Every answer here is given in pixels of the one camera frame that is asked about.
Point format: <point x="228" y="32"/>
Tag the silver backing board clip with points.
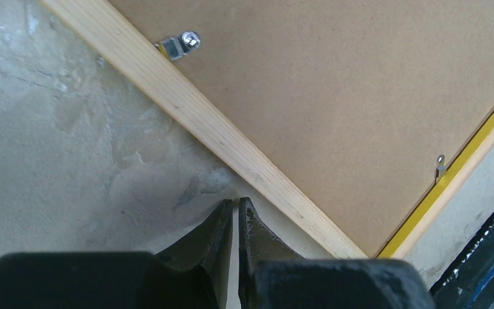
<point x="174" y="48"/>

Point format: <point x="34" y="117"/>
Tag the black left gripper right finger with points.
<point x="273" y="275"/>

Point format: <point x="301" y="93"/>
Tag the yellow picture frame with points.
<point x="107" y="31"/>

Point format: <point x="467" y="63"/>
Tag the brown frame backing board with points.
<point x="352" y="100"/>

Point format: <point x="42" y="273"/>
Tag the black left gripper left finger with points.
<point x="190" y="273"/>

